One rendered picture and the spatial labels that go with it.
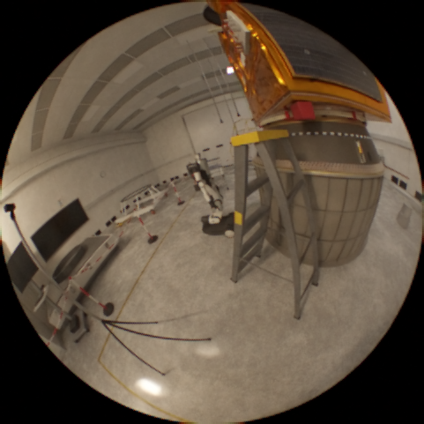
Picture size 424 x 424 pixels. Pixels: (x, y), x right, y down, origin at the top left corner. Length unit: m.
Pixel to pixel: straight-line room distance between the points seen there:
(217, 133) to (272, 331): 9.50
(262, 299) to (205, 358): 0.91
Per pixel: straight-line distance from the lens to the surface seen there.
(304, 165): 1.26
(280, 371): 1.54
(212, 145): 9.37
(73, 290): 3.68
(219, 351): 1.54
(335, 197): 1.35
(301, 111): 1.10
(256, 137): 0.55
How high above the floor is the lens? 1.49
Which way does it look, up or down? 27 degrees down
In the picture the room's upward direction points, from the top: 19 degrees counter-clockwise
